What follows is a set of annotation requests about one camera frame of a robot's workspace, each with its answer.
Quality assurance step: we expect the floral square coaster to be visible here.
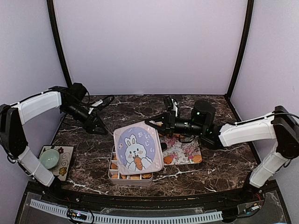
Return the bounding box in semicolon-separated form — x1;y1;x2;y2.
39;145;74;182

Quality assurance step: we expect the floral cookie tray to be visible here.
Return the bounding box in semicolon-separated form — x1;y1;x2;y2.
160;135;202;166

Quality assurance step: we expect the green ceramic cup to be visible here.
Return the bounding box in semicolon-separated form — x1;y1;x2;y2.
39;149;60;169

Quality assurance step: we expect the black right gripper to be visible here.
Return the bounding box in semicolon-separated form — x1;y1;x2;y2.
145;110;206;137

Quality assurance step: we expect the black frame post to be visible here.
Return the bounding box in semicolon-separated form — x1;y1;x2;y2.
225;0;255;101
46;0;72;87

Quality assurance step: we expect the orange leaf cookie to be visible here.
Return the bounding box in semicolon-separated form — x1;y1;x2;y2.
142;173;152;179

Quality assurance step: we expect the orange chip cookie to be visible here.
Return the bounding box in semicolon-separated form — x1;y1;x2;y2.
164;156;173;165

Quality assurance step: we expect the silver tin lid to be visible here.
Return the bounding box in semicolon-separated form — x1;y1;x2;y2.
114;121;164;175

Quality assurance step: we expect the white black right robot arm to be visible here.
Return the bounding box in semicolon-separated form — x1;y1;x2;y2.
145;97;299;203

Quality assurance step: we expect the left black frame post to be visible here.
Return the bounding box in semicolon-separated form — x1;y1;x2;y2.
46;0;72;87

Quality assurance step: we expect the right black frame post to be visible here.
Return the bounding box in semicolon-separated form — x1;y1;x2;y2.
225;0;255;101

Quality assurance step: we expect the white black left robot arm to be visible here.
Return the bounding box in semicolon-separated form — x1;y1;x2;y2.
0;83;114;203

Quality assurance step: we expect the silver divided cookie tin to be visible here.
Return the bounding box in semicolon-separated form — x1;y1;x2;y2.
107;147;153;186

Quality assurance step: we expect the large tan biscuit bottom row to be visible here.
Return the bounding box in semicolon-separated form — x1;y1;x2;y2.
130;175;140;180

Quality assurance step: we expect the round orange cookie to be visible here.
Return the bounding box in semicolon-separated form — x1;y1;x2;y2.
192;155;202;163

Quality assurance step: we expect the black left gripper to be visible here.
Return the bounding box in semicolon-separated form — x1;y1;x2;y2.
62;101;108;135

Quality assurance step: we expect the black chocolate sandwich cookie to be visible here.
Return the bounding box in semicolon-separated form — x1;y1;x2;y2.
161;143;167;151

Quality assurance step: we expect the white slotted cable duct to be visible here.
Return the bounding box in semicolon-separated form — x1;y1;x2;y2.
29;199;223;224

